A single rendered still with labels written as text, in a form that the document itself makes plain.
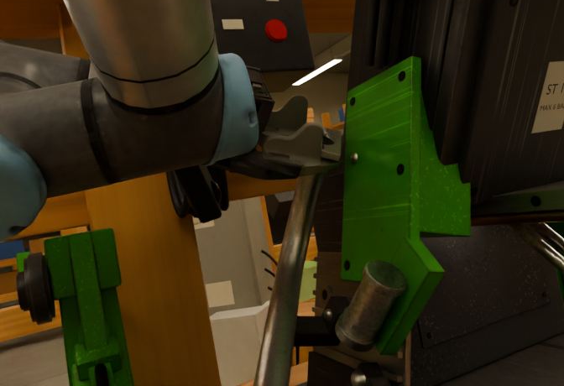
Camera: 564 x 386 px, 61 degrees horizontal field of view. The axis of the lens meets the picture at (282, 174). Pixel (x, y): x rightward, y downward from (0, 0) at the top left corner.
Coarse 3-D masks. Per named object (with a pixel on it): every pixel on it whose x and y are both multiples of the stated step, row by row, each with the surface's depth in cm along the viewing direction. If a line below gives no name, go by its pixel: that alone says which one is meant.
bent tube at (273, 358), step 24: (336, 144) 51; (312, 192) 54; (312, 216) 55; (288, 240) 55; (288, 264) 53; (288, 288) 50; (288, 312) 47; (264, 336) 45; (288, 336) 44; (264, 360) 42; (288, 360) 42; (264, 384) 39; (288, 384) 41
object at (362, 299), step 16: (368, 272) 40; (384, 272) 40; (400, 272) 41; (368, 288) 40; (384, 288) 39; (400, 288) 39; (352, 304) 41; (368, 304) 40; (384, 304) 40; (352, 320) 41; (368, 320) 40; (352, 336) 42; (368, 336) 42
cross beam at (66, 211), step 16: (240, 176) 85; (80, 192) 74; (240, 192) 85; (256, 192) 86; (272, 192) 87; (48, 208) 72; (64, 208) 73; (80, 208) 74; (32, 224) 71; (48, 224) 72; (64, 224) 73; (80, 224) 74
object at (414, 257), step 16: (400, 256) 41; (416, 256) 40; (432, 256) 40; (416, 272) 39; (432, 272) 38; (416, 288) 39; (432, 288) 39; (400, 304) 41; (416, 304) 40; (384, 320) 42; (400, 320) 40; (384, 336) 42; (400, 336) 42; (384, 352) 42
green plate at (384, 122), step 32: (416, 64) 44; (352, 96) 53; (384, 96) 47; (416, 96) 44; (352, 128) 52; (384, 128) 47; (416, 128) 43; (384, 160) 46; (416, 160) 43; (352, 192) 51; (384, 192) 45; (416, 192) 42; (448, 192) 45; (352, 224) 50; (384, 224) 45; (416, 224) 42; (448, 224) 45; (352, 256) 49; (384, 256) 44
